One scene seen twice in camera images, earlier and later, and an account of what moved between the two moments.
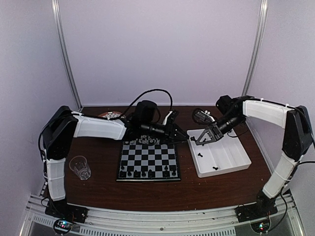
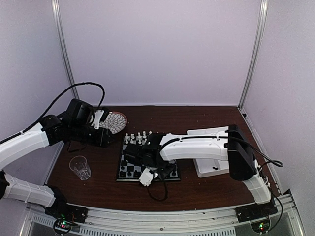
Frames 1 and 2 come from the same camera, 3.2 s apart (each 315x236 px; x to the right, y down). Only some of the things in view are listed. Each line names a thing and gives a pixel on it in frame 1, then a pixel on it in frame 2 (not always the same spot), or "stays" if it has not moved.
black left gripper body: [169, 129] → [99, 140]
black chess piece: [136, 174] stays
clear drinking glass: [78, 164] stays
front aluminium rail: [223, 221] stays
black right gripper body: [215, 130] → [167, 166]
